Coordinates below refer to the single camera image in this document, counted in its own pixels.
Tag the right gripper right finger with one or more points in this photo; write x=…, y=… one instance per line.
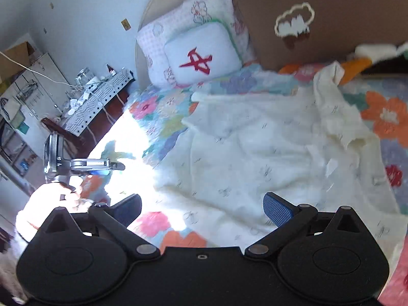
x=290, y=221

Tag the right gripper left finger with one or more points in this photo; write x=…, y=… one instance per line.
x=112, y=223

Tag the white bow-print dress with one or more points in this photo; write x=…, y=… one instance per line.
x=311, y=147

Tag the person's left hand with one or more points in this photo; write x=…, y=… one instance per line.
x=42, y=202

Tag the bedside table patterned cloth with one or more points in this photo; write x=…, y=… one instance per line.
x=98, y=108

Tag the floral quilt bedspread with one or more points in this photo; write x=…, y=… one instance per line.
x=153, y=120

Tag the glass jar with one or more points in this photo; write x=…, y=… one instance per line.
x=84, y=76

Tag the dark small bottle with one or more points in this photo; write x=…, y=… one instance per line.
x=111, y=70

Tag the orange white plush toy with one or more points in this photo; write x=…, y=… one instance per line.
x=363, y=57

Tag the white mahjong character pillow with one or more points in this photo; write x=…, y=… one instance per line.
x=202, y=53

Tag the brown cloud cushion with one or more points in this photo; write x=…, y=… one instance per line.
x=306, y=31

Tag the yellow wall sticker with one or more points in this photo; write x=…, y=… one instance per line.
x=125, y=24

